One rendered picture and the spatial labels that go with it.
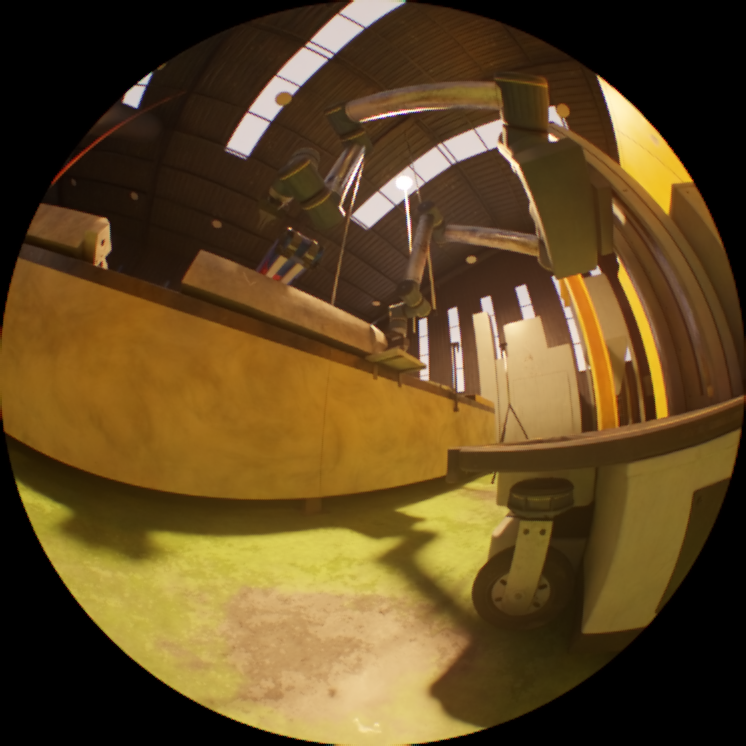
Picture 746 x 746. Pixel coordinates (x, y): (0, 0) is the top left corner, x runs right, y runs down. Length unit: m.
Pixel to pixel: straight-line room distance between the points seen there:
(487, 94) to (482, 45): 8.41
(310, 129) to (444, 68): 4.96
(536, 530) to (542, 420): 5.99
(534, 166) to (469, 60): 8.62
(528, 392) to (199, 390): 6.38
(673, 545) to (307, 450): 1.04
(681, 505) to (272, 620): 0.59
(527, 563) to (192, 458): 0.89
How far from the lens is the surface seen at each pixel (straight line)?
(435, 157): 10.17
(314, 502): 1.08
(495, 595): 0.47
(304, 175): 0.75
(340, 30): 9.73
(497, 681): 0.44
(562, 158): 0.93
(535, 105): 1.09
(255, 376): 0.89
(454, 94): 1.14
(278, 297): 1.05
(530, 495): 0.34
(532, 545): 0.38
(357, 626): 0.49
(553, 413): 6.32
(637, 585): 0.36
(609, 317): 8.58
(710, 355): 0.77
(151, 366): 0.88
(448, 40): 9.39
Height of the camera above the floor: 0.36
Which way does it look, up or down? 17 degrees up
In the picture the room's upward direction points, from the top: 3 degrees clockwise
